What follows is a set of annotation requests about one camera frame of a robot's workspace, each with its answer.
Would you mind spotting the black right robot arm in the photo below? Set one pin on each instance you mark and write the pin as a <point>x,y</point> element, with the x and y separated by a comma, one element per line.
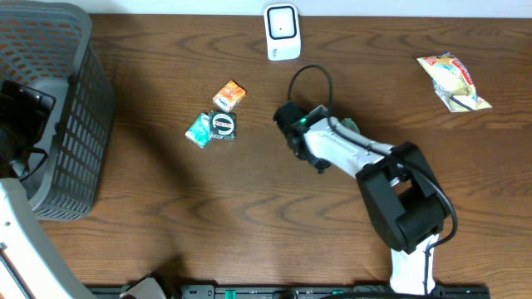
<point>404,202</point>

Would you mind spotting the black round-logo packet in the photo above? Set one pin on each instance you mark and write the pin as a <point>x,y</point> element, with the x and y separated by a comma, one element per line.
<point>222,126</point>

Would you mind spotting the teal small box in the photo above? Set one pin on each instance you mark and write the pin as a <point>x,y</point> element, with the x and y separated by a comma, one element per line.
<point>199,132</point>

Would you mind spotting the yellow snack bag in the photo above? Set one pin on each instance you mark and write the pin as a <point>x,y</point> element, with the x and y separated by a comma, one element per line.
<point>452,83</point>

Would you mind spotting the grey plastic mesh basket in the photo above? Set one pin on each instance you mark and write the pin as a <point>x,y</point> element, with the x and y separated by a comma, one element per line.
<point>47,46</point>

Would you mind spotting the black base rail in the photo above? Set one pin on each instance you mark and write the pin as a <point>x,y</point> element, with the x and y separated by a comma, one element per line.
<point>156,286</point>

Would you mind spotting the teal snack packet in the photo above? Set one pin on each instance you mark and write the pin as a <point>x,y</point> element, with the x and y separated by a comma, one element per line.
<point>350,124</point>

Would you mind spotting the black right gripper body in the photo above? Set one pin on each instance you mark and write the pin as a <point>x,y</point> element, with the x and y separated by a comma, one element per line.
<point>313,159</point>

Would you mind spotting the orange small box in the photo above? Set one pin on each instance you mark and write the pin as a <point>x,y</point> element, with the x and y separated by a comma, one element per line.
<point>229,96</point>

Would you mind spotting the white barcode scanner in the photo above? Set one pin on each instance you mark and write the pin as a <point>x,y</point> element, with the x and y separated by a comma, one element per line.
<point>283,34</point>

